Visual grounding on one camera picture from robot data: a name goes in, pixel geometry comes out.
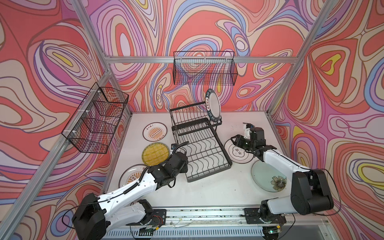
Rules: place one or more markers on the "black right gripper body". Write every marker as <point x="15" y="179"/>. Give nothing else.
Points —
<point x="243" y="143"/>

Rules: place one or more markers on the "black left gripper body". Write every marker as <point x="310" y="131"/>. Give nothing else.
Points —
<point x="184" y="169"/>

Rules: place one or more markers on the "white plate with clover emblem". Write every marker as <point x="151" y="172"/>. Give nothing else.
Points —
<point x="237" y="154"/>

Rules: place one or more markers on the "black metal dish rack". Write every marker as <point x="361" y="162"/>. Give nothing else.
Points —
<point x="205" y="151"/>

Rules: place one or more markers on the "green rimmed white plate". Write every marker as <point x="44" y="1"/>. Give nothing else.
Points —
<point x="213" y="105"/>

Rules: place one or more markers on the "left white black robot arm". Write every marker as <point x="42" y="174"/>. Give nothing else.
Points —
<point x="97" y="215"/>

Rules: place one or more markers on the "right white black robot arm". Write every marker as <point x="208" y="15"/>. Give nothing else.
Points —
<point x="310" y="191"/>

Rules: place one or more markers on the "yellow green woven bamboo tray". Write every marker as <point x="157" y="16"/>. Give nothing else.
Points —
<point x="155" y="154"/>

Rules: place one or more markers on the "small orange sunburst plate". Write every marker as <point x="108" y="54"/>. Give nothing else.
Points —
<point x="155" y="131"/>

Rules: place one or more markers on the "large orange sunburst plate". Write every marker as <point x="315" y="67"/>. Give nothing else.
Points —
<point x="131" y="174"/>

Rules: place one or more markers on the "pale green flower plate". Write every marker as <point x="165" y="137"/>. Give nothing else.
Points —
<point x="268" y="178"/>

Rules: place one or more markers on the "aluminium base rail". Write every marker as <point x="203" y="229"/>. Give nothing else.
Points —
<point x="225" y="223"/>

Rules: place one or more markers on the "black wire basket back wall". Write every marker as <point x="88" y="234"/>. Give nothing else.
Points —
<point x="204" y="68"/>

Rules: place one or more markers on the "black wire basket wall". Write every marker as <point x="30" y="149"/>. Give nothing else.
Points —
<point x="96" y="120"/>
<point x="204" y="68"/>

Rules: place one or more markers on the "black wire basket left wall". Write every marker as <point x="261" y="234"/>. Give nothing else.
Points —
<point x="96" y="120"/>

